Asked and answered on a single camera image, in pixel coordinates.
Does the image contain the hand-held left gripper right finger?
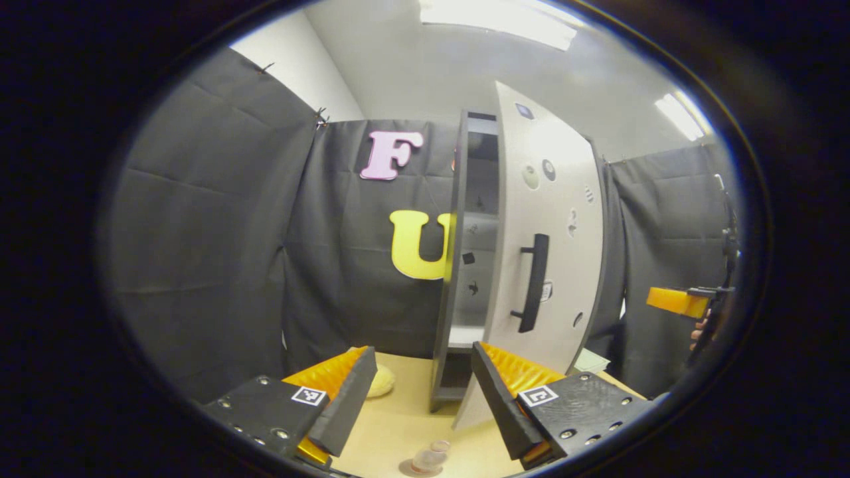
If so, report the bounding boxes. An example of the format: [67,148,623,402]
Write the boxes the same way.
[470,341,655,470]

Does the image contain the ceiling light panel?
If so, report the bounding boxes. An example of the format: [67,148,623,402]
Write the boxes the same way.
[654,93,713,142]
[418,0,586,52]

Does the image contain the grey cabinet door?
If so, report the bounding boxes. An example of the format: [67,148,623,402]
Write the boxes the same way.
[453,81,606,431]

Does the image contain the yellow foam bun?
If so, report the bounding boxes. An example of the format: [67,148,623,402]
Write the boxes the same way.
[365,364,396,399]

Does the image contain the white cabinet shelf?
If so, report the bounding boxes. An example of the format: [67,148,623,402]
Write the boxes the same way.
[448,324,485,351]

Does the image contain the dark grey cabinet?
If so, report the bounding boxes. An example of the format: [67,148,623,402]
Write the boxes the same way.
[430,110,500,414]

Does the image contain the black door handle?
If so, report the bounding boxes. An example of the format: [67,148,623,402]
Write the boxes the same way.
[510,233,551,333]

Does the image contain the black backdrop cloth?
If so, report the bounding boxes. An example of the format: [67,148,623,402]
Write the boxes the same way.
[106,46,741,402]

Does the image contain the clear plastic bottle red label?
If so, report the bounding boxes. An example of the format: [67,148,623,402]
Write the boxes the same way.
[410,439,452,475]

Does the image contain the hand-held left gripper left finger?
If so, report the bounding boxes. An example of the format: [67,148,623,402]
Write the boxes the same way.
[201,345,378,465]

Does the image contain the round brown coaster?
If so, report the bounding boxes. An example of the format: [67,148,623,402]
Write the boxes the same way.
[398,458,444,478]

